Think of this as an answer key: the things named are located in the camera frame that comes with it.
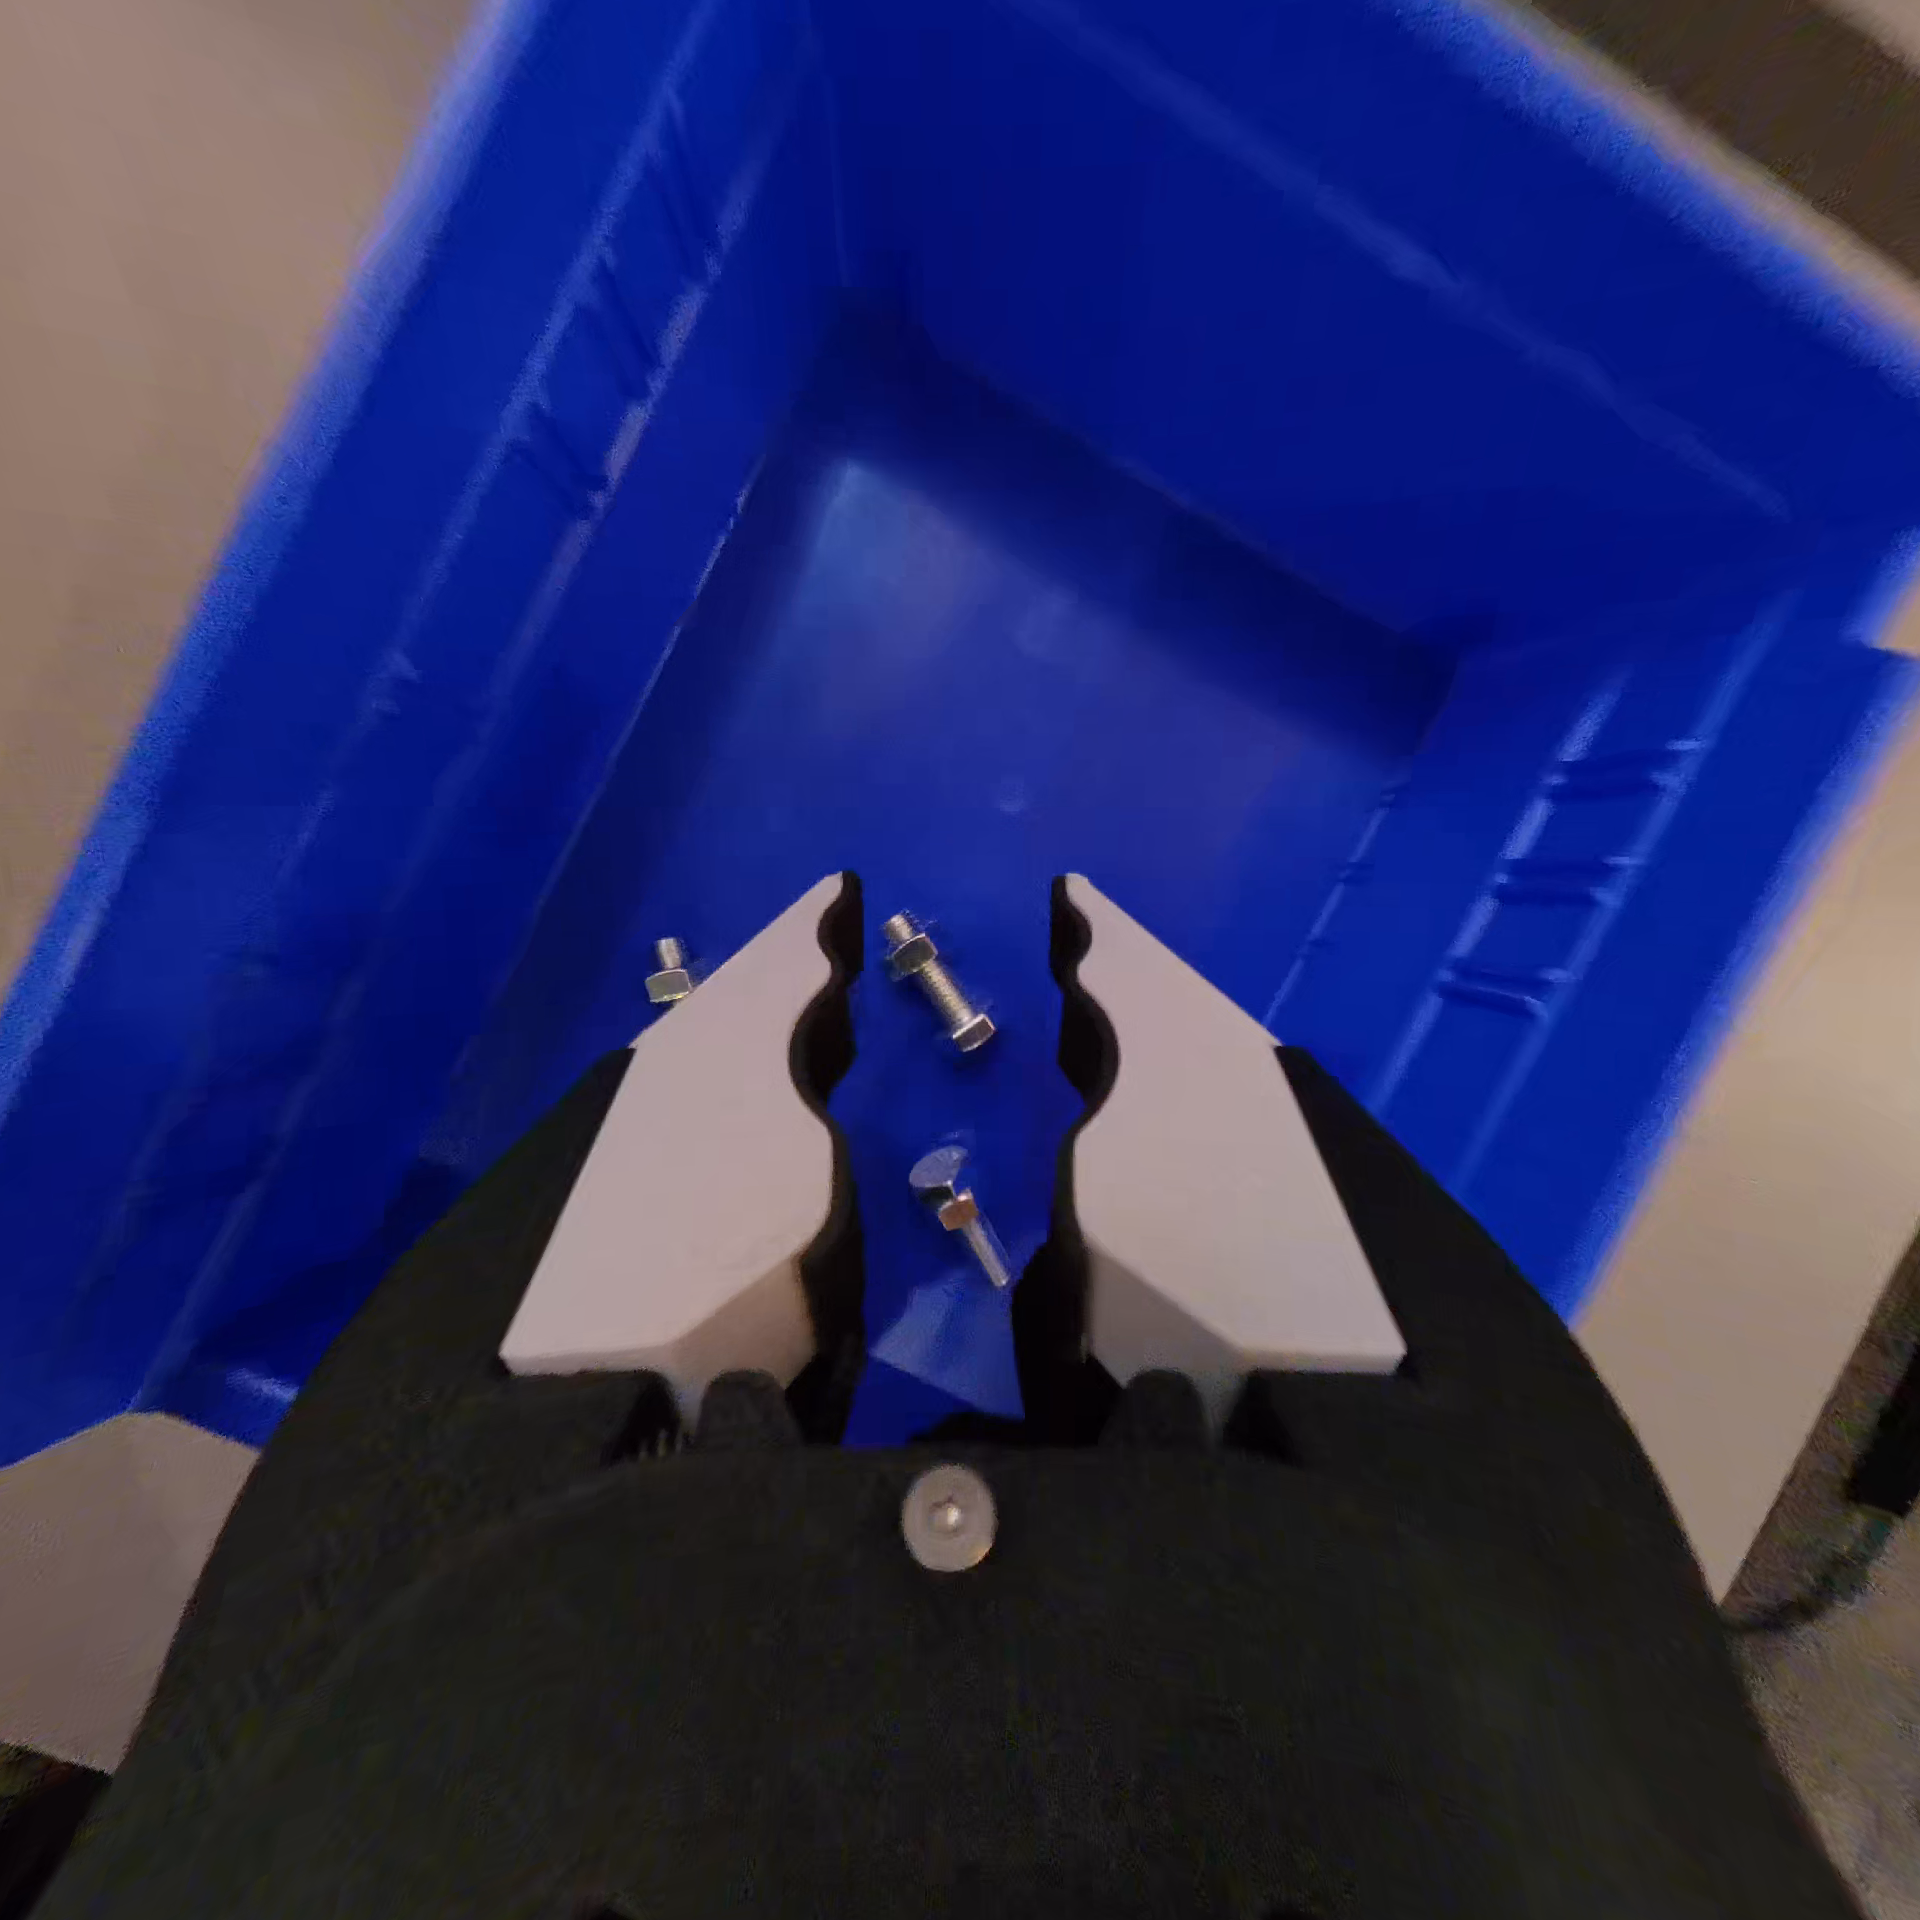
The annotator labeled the blue plastic bin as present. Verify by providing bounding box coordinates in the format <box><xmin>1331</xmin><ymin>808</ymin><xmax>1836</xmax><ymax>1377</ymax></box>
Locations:
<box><xmin>0</xmin><ymin>0</ymin><xmax>1920</xmax><ymax>1464</ymax></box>

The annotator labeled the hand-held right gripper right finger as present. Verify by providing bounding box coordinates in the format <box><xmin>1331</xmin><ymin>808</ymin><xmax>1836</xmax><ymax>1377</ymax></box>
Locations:
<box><xmin>1017</xmin><ymin>871</ymin><xmax>1414</xmax><ymax>1445</ymax></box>

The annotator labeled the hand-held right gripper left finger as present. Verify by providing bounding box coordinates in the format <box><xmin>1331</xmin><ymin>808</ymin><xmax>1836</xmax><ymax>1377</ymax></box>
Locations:
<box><xmin>496</xmin><ymin>871</ymin><xmax>870</xmax><ymax>1445</ymax></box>

